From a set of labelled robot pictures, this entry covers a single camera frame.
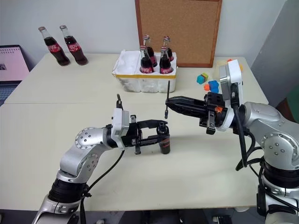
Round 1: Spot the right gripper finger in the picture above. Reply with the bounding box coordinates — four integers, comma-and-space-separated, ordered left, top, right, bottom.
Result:
166, 104, 206, 118
165, 96, 208, 107

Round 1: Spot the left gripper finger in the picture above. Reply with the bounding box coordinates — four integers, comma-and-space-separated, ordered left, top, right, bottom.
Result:
140, 133, 171, 147
137, 119, 170, 131

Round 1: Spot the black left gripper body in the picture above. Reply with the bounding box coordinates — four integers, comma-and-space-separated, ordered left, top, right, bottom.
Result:
121, 114, 143, 155

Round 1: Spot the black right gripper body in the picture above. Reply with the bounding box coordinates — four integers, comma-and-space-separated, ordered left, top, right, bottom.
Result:
198, 91, 229, 135

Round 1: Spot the black electric screwdriver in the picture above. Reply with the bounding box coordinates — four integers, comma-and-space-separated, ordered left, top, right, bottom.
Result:
157, 123, 172, 155

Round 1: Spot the blue toy block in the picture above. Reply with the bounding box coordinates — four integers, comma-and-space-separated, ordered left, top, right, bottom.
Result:
207, 80, 221, 93

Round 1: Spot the teal green red block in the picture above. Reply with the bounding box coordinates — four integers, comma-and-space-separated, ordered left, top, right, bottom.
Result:
196, 72, 209, 85

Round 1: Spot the glass cola bottle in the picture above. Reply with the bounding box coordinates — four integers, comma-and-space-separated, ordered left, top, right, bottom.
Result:
38, 26, 71, 67
139, 45, 154, 75
163, 35, 175, 63
142, 35, 158, 68
59, 25, 89, 66
159, 46, 174, 75

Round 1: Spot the white foam bottle box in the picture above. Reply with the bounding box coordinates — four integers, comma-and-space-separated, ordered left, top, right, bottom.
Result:
111, 49, 179, 94

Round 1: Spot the wood-framed cork board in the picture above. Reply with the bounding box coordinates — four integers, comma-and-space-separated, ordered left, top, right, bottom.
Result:
135, 0, 223, 69

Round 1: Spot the grey partition panel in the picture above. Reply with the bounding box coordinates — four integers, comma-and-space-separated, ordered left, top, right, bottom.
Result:
249, 0, 299, 123

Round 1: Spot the open laptop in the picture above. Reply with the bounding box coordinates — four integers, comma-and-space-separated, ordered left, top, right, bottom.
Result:
0, 44, 30, 107

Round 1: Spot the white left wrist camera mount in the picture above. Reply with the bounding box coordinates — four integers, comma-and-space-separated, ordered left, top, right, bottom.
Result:
110, 107, 130, 149

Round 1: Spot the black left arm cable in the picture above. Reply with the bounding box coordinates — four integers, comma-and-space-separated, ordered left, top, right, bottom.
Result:
79, 94, 127, 224

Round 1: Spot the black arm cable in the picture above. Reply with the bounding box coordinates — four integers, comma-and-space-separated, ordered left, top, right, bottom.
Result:
79, 94, 127, 224
230, 83, 266, 172

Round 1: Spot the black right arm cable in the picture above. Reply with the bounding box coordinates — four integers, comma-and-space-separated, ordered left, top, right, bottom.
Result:
230, 83, 266, 172

